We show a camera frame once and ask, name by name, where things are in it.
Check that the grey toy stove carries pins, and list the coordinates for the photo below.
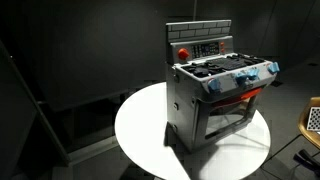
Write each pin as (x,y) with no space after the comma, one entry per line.
(189,102)

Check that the left blue stove knob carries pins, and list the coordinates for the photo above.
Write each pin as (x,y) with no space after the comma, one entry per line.
(214,85)

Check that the blue stove knob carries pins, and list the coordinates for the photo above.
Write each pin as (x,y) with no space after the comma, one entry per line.
(273,68)
(241,79)
(253,74)
(214,85)

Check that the right blue stove knob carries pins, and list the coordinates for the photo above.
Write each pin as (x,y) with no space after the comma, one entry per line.
(273,68)

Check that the round white table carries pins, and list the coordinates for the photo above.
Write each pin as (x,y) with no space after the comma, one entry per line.
(142,133)

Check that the large red round knob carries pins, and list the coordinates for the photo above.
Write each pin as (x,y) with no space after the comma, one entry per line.
(183,53)

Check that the checkerboard calibration card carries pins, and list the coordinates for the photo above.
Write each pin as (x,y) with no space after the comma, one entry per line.
(313,123)

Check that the wooden chair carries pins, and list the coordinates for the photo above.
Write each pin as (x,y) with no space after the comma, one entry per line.
(312,137)

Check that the red oven door handle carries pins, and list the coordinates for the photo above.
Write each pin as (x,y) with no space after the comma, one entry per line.
(239,98)

